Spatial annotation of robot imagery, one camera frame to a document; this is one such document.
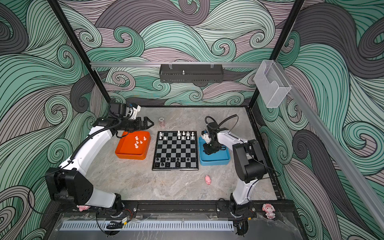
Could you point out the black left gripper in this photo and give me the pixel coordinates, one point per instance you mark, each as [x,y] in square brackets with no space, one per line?
[139,125]

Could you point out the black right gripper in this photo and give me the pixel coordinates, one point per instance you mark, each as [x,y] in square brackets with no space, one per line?
[208,151]

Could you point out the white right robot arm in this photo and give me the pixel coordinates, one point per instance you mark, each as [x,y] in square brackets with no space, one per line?
[249,161]

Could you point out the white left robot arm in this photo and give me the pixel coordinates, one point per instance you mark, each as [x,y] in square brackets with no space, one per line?
[68,183]

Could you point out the blue plastic tray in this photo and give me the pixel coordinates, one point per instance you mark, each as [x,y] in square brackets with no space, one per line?
[219,158]

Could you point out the pink checkered small cup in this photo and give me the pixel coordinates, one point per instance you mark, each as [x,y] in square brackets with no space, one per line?
[162,122]

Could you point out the orange plastic tray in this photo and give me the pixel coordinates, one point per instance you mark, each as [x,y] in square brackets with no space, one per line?
[126,146]

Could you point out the small pink pig toy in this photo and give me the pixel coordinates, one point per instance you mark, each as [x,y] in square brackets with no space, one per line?
[208,180]

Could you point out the black and silver chessboard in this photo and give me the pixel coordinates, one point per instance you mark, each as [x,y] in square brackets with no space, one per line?
[176,151]

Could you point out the pink doll figure right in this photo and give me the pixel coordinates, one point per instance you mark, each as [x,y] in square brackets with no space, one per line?
[269,210]

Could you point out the pink doll figure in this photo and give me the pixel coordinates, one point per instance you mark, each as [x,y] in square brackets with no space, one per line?
[83,208]
[269,210]

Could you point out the pink doll figure left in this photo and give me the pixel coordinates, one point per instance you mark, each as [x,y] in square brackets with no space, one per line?
[83,208]

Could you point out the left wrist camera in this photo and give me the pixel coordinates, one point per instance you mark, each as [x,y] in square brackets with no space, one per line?
[124,110]

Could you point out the black perforated wall shelf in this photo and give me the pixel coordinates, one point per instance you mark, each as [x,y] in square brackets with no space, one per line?
[199,73]

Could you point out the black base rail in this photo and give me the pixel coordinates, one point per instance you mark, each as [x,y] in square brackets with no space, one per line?
[216,208]

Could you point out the white slotted cable duct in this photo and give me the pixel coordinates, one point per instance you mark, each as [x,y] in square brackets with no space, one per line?
[150,226]

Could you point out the clear acrylic wall box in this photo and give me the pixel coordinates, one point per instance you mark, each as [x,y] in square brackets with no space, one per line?
[272,82]

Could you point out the black enclosure corner post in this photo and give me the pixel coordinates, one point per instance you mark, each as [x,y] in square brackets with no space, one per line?
[287,28]

